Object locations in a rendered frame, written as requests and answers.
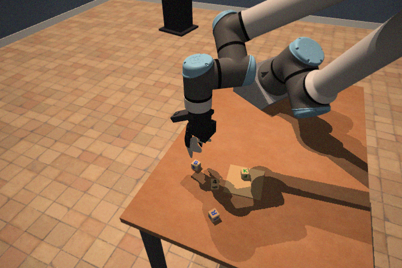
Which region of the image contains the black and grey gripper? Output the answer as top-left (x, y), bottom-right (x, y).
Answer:
top-left (184, 109), bottom-right (216, 158)

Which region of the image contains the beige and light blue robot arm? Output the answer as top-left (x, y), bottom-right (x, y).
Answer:
top-left (170, 0), bottom-right (402, 123)

